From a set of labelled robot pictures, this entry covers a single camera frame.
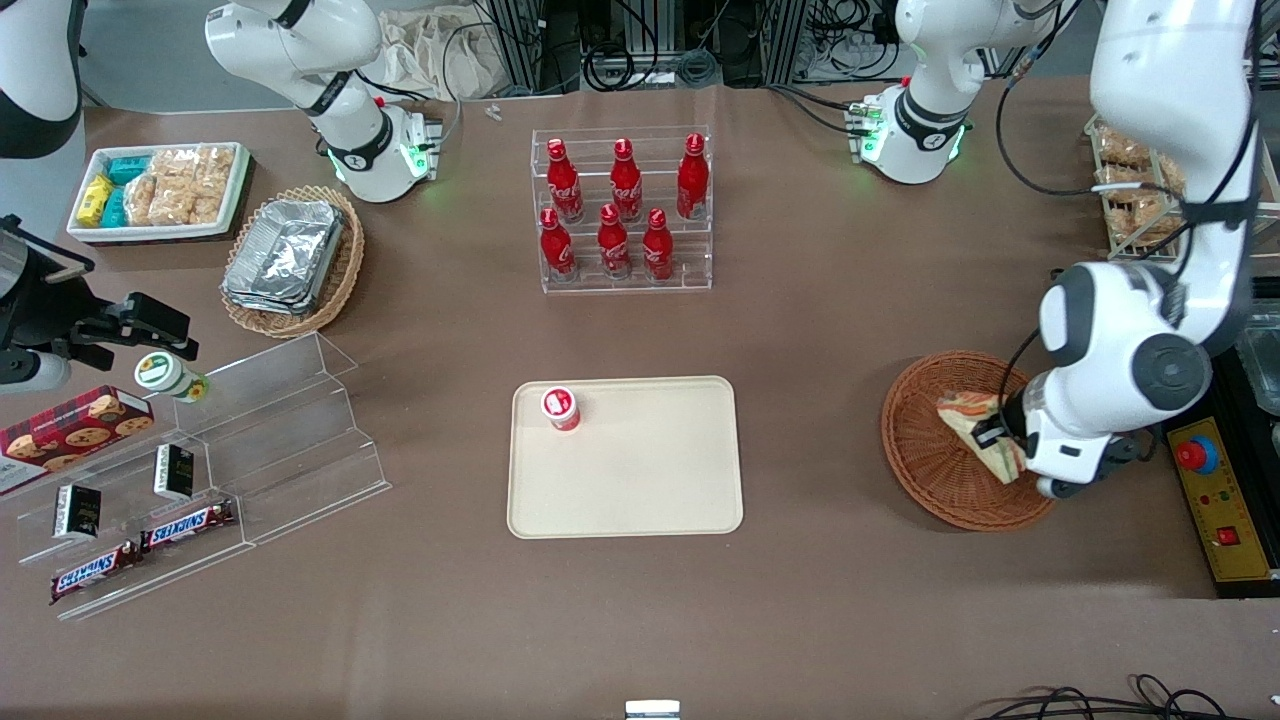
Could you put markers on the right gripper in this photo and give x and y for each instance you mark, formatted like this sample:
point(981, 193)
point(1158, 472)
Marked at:
point(35, 305)

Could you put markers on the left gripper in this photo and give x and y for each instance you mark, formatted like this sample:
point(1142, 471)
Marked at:
point(1012, 414)

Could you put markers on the triangle sandwich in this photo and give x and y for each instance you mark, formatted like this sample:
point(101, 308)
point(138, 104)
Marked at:
point(965, 410)

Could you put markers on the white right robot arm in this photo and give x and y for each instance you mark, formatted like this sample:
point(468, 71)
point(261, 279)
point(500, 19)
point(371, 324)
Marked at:
point(300, 45)

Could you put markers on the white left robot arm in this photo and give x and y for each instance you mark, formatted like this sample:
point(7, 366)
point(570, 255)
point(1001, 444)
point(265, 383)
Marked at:
point(1170, 150)

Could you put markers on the brown round wicker basket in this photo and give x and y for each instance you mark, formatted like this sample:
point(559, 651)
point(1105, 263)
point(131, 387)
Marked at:
point(925, 470)

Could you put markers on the white rectangular snack tray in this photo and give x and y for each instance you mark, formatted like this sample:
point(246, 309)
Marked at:
point(165, 233)

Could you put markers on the tan oval wicker basket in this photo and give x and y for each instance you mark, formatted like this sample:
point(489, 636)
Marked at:
point(345, 275)

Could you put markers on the cream plastic tray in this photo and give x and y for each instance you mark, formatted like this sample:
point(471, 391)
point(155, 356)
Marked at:
point(650, 470)

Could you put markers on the green capped drink cup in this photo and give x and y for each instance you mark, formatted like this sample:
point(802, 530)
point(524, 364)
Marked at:
point(165, 374)

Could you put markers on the teal snack packet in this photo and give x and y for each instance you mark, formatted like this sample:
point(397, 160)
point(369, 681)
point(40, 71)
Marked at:
point(116, 208)
point(128, 168)

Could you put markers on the clear rice cracker pack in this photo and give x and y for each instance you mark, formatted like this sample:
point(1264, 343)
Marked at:
point(212, 185)
point(172, 190)
point(143, 200)

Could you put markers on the aluminium foil container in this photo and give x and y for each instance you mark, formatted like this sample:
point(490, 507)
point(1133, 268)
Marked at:
point(262, 305)
point(285, 250)

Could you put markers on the red plaid cookie box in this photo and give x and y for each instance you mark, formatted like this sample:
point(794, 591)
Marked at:
point(70, 435)

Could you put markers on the yellow snack packet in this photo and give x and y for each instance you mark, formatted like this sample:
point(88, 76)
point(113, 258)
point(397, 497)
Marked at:
point(95, 200)

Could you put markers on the small black carton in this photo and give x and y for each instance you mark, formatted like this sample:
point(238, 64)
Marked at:
point(174, 472)
point(76, 512)

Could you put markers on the clear acrylic stepped shelf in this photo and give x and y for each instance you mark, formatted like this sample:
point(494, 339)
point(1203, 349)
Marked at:
point(290, 440)

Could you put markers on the snickers chocolate bar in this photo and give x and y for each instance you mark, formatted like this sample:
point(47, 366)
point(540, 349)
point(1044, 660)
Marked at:
point(95, 572)
point(188, 526)

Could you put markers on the yellow emergency stop box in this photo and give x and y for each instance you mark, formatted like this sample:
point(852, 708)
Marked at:
point(1225, 500)

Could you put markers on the bagged fried snack pack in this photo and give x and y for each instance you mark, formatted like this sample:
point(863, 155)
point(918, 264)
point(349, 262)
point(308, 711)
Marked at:
point(1123, 148)
point(1135, 180)
point(1135, 220)

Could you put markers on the clear acrylic bottle rack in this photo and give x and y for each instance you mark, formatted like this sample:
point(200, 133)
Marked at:
point(700, 270)

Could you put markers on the red cola bottle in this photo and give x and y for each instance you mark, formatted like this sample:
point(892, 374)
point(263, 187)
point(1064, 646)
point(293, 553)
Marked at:
point(626, 185)
point(614, 245)
point(692, 180)
point(556, 250)
point(657, 250)
point(564, 185)

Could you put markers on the beige cloth bag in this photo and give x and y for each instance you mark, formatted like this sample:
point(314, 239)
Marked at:
point(430, 50)

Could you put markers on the red capped yogurt cup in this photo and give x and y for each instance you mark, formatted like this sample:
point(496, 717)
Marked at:
point(561, 406)

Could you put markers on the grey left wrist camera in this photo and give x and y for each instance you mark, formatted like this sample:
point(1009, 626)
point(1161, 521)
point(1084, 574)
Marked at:
point(1062, 487)

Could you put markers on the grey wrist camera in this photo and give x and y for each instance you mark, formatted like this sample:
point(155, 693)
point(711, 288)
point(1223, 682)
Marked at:
point(30, 372)
point(1062, 487)

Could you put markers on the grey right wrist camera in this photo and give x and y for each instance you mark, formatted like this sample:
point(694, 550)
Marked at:
point(30, 372)

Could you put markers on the aluminium profile frame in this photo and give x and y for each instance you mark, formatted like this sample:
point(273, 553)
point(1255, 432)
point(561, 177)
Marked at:
point(520, 45)

